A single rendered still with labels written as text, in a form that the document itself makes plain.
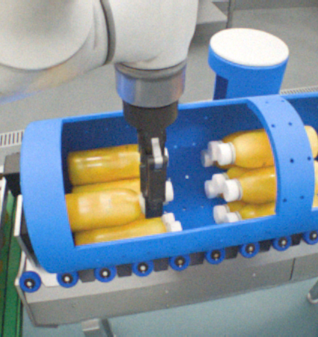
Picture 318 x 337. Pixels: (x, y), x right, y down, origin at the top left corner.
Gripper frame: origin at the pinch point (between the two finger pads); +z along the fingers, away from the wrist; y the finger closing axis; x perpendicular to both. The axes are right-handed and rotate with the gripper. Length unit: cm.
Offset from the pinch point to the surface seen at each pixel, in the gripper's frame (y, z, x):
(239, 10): 349, 110, -164
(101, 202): -0.8, 0.2, 8.6
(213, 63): 65, 14, -33
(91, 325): -3, 51, 17
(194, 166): 16.2, 12.4, -12.9
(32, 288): -5.9, 17.8, 24.6
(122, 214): -2.6, 1.7, 5.3
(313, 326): 0, 112, -76
